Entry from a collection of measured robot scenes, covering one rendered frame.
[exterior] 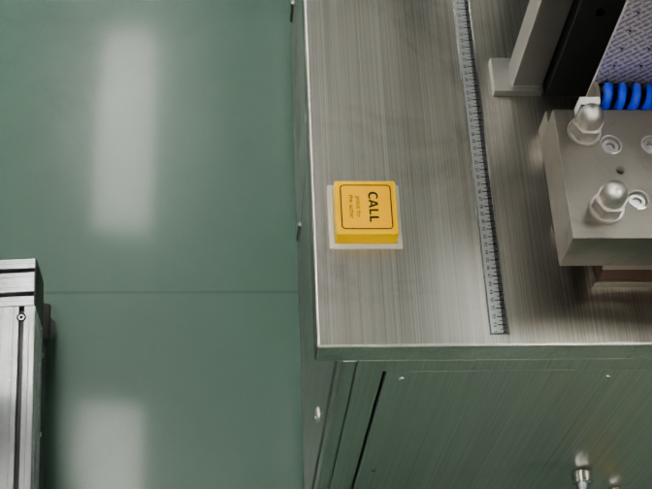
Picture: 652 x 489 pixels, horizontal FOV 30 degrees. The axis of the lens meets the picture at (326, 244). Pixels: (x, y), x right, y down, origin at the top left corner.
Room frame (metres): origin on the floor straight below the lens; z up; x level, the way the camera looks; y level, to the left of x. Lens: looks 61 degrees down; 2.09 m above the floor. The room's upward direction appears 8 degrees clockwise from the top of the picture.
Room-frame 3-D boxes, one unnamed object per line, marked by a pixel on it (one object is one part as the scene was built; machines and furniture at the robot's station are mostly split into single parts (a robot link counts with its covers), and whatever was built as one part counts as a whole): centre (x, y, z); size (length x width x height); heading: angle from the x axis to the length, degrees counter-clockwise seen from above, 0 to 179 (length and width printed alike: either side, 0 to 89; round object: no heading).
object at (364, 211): (0.71, -0.04, 0.91); 0.07 x 0.07 x 0.02; 9
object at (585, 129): (0.77, -0.26, 1.05); 0.04 x 0.04 x 0.04
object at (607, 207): (0.68, -0.28, 1.05); 0.04 x 0.04 x 0.04
